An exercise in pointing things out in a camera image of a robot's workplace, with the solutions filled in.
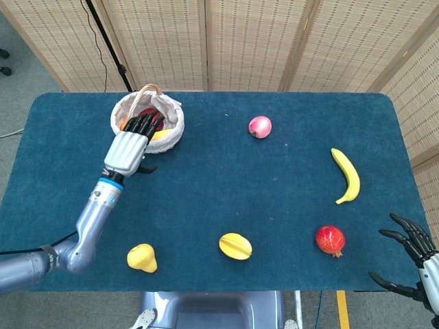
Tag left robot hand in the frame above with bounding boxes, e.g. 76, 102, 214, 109
103, 111, 165, 178

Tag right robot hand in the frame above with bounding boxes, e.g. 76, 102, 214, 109
368, 213, 439, 315

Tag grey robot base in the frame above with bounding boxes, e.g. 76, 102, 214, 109
132, 291, 300, 329

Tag wicker basket with cloth liner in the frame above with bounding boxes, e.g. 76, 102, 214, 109
110, 84, 185, 154

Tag red pomegranate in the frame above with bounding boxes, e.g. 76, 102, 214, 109
315, 225, 346, 258

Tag yellow banana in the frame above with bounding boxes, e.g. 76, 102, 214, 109
330, 147, 361, 206

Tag red apple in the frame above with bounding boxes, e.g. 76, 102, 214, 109
138, 107, 165, 130

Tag blue table cloth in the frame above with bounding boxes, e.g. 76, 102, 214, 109
0, 91, 434, 293

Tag black stand pole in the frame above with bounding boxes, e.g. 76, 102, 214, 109
84, 0, 139, 93

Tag yellow pear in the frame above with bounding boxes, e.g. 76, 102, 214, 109
126, 243, 158, 274

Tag pink peach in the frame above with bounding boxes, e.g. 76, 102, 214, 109
248, 115, 273, 139

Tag yellow starfruit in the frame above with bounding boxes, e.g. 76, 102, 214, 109
218, 232, 253, 261

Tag black chair wheels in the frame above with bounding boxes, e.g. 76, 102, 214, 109
0, 47, 13, 77

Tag thin black hanging cable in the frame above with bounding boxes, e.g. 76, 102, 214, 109
79, 0, 109, 93

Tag white floor cable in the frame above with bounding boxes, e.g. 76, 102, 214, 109
0, 127, 25, 139

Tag blue floor cable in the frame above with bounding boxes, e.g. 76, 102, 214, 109
318, 291, 326, 329

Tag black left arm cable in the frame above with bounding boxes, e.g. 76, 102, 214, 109
0, 230, 78, 256

